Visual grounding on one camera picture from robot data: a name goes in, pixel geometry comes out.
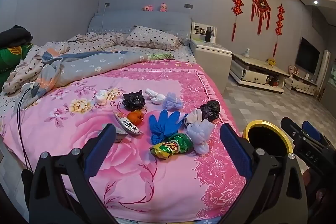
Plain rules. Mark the bubble wrap bundle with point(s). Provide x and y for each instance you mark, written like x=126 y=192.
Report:
x=199 y=133

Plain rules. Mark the grey bed headboard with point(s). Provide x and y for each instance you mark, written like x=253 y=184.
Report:
x=118 y=22

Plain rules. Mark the yellow pot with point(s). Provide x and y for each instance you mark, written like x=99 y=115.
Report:
x=271 y=61

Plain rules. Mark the grey-blue patterned quilt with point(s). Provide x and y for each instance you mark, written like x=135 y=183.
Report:
x=92 y=66

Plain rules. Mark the diamond red knot ornament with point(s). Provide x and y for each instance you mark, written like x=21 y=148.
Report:
x=261 y=3

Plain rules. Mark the black cloth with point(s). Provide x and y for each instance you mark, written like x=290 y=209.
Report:
x=15 y=35

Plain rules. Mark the black bin with yellow rim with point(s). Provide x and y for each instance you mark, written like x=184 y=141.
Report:
x=267 y=138

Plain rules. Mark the cream coffee table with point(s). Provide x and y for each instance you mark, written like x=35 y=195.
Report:
x=252 y=77

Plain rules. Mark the cream bedside cabinet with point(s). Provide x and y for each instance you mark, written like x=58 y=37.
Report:
x=210 y=64

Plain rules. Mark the long red knot ornament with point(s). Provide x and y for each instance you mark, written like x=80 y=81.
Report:
x=280 y=22
x=238 y=1

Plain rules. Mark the cream television cabinet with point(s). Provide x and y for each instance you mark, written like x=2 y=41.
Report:
x=302 y=85

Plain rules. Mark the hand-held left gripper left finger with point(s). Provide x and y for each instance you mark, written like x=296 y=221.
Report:
x=101 y=150

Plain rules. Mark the white standing air conditioner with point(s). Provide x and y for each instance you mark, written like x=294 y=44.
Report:
x=324 y=69

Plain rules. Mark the green floral blanket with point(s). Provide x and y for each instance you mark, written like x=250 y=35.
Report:
x=10 y=56

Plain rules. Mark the small grey carton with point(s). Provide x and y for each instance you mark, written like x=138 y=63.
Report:
x=120 y=137

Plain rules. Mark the aquarium cabinet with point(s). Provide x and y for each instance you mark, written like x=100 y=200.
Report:
x=331 y=79

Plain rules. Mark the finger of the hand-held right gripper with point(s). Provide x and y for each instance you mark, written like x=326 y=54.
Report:
x=311 y=130
x=291 y=127

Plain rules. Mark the black television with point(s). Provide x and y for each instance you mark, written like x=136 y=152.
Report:
x=307 y=56

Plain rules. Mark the beige cloth bundle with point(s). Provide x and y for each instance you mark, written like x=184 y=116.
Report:
x=193 y=116

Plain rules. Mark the small red container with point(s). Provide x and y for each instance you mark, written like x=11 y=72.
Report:
x=274 y=81

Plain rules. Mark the white snack wrapper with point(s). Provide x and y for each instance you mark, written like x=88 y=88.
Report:
x=128 y=125

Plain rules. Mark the white picture frame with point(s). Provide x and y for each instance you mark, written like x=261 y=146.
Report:
x=199 y=28

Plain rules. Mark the black plastic bag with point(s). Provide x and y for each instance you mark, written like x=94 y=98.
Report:
x=210 y=109
x=134 y=101

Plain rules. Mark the pink floral blanket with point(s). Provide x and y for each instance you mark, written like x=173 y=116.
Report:
x=131 y=182

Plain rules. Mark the green snack bag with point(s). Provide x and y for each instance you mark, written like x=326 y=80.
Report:
x=173 y=145

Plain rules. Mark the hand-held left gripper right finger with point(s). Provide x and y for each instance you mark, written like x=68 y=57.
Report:
x=235 y=150

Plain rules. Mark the orange plastic bag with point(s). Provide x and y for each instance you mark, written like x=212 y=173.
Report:
x=136 y=117

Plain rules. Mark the polka dot pillow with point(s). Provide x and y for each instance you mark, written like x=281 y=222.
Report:
x=152 y=37

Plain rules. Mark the blue rubber glove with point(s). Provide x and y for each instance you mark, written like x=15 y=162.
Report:
x=164 y=125

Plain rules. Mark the black bottle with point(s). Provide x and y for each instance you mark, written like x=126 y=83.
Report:
x=208 y=35

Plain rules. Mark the beige polka dot quilt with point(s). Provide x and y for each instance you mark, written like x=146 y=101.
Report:
x=26 y=66

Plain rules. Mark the white tissue bundle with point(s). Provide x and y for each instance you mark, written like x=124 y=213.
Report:
x=101 y=98

